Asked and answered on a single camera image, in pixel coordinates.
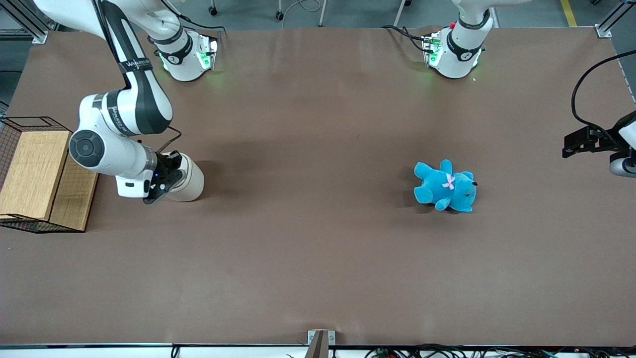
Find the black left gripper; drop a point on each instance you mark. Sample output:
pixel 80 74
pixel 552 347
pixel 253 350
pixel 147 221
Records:
pixel 598 138

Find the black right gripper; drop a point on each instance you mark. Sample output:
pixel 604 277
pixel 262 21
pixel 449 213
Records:
pixel 166 164

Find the white lidded trash can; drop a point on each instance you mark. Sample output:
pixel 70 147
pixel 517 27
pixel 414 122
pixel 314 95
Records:
pixel 194 179

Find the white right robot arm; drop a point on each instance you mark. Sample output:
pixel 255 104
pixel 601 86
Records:
pixel 144 104

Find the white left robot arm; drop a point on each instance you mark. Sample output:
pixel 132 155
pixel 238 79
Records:
pixel 457 54

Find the flat wooden panel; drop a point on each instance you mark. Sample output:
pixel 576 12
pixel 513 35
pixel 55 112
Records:
pixel 74 199

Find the tall light wooden block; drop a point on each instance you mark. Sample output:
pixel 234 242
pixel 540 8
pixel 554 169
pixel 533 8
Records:
pixel 32 171

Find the blue teddy bear plush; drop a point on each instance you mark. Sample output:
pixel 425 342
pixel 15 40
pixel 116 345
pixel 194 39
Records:
pixel 444 188

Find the white metal leg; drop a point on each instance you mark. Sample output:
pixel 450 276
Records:
pixel 400 12
pixel 323 12

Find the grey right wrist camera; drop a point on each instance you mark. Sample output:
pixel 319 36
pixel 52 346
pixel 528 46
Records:
pixel 131 185

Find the aluminium frame profile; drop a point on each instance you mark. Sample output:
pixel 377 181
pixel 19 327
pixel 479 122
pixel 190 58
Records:
pixel 37 36
pixel 603 32

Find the grey metal camera bracket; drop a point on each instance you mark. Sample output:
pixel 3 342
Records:
pixel 320 343

